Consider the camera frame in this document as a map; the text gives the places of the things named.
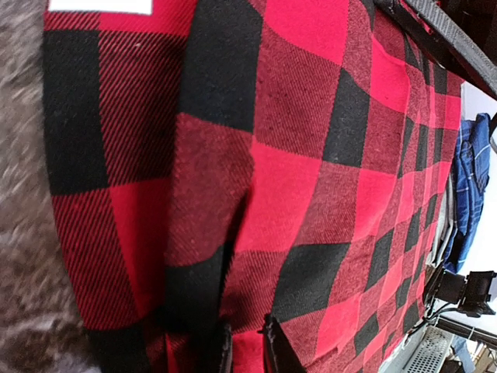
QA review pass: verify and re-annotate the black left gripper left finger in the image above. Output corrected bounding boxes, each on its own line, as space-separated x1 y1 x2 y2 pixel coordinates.
215 322 233 373

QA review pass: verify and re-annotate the white slotted cable duct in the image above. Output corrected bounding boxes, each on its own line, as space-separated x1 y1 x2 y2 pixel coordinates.
402 326 454 373

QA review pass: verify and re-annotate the folded grey shirt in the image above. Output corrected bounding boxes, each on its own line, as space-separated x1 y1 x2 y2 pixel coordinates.
426 174 457 274

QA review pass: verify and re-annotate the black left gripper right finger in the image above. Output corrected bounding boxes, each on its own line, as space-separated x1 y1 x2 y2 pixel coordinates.
261 314 306 373

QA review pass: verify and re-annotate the folded blue plaid shirt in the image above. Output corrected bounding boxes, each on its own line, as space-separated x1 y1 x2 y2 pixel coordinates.
443 113 492 274

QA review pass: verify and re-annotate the black external camera mount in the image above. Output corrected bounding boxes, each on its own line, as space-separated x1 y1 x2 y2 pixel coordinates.
422 267 496 318

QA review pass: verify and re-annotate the red black plaid shirt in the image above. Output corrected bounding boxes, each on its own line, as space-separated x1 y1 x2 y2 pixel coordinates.
43 1 461 372

